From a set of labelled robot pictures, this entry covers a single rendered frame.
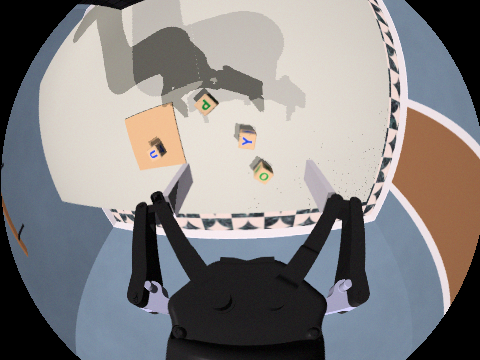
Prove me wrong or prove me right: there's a wooden letter block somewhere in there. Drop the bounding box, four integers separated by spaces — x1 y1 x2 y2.
238 129 257 150
194 94 219 116
146 141 167 162
254 162 274 184

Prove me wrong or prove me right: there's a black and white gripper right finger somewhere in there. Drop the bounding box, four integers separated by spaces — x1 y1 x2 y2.
261 160 370 315

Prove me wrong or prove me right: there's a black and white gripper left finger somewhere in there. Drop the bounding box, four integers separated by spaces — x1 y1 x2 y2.
127 163 232 315

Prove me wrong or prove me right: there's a peach flat mat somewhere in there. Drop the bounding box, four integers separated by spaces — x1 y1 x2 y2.
125 102 187 170

